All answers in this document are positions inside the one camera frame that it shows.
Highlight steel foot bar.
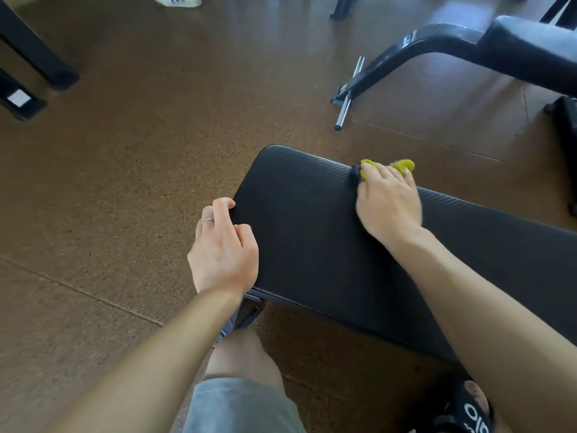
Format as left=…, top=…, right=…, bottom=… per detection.
left=334, top=56, right=365, bottom=132

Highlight grey shorts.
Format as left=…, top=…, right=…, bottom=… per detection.
left=182, top=377, right=308, bottom=433

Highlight black beam with white label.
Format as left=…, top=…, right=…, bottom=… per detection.
left=0, top=67, right=48, bottom=122

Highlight person's bare leg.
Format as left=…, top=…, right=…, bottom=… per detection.
left=204, top=330, right=285, bottom=389

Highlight person's right hand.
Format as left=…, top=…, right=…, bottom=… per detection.
left=355, top=161, right=424, bottom=249

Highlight black equipment leg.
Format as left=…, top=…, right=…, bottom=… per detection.
left=329, top=0, right=361, bottom=21

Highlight black slanted equipment struts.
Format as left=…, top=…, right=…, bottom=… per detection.
left=538, top=0, right=577, bottom=31

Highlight black metal frame beam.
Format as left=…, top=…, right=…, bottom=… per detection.
left=0, top=0, right=82, bottom=92

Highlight black slipper with white print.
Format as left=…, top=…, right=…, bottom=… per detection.
left=412, top=379, right=496, bottom=433

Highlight black padded bench seat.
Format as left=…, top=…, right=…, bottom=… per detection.
left=227, top=144, right=577, bottom=363

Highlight yellow-green cleaning cloth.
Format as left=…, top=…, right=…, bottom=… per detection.
left=352, top=158, right=416, bottom=182

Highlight person's right forearm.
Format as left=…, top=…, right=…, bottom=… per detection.
left=391, top=227, right=577, bottom=433

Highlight person's left forearm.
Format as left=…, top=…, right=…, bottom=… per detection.
left=43, top=288, right=248, bottom=433

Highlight person's bare foot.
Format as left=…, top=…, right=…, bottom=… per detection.
left=463, top=380, right=494, bottom=415

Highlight person's left hand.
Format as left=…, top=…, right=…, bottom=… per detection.
left=187, top=197, right=260, bottom=296

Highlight grey metal bench frame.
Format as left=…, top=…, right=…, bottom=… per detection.
left=218, top=290, right=266, bottom=342

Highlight black padded incline bench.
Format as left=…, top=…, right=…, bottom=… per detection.
left=477, top=15, right=577, bottom=98

